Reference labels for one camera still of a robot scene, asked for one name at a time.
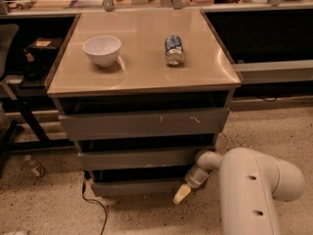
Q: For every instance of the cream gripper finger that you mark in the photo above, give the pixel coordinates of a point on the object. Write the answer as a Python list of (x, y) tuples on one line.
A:
[(182, 193)]

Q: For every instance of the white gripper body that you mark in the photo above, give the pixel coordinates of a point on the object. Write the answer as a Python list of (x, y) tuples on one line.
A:
[(195, 179)]

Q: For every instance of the grey bottom drawer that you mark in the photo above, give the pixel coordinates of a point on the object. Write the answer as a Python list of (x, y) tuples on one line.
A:
[(136, 187)]

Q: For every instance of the grey drawer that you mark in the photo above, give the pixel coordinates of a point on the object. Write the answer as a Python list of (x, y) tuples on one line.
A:
[(107, 160), (144, 124), (136, 187)]

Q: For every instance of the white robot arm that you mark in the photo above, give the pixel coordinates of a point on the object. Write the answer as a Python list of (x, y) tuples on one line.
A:
[(250, 183)]

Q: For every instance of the grey middle drawer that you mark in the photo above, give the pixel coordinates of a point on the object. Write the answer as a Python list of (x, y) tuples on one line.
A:
[(107, 160)]

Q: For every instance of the grey drawer cabinet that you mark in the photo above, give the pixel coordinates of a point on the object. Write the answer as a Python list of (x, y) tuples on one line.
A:
[(141, 80)]

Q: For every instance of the grey top drawer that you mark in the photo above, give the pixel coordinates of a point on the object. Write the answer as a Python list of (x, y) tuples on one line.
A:
[(144, 124)]

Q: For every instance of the blue soda can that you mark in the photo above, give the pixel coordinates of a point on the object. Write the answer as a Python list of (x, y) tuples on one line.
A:
[(174, 52)]

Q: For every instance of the plastic bottle on floor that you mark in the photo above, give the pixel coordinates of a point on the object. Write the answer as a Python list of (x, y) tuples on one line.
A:
[(35, 166)]

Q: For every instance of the white bowl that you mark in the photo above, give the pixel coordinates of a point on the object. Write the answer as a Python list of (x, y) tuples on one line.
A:
[(102, 50)]

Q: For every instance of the black box under desk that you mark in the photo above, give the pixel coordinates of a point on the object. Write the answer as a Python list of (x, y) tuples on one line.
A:
[(40, 56)]

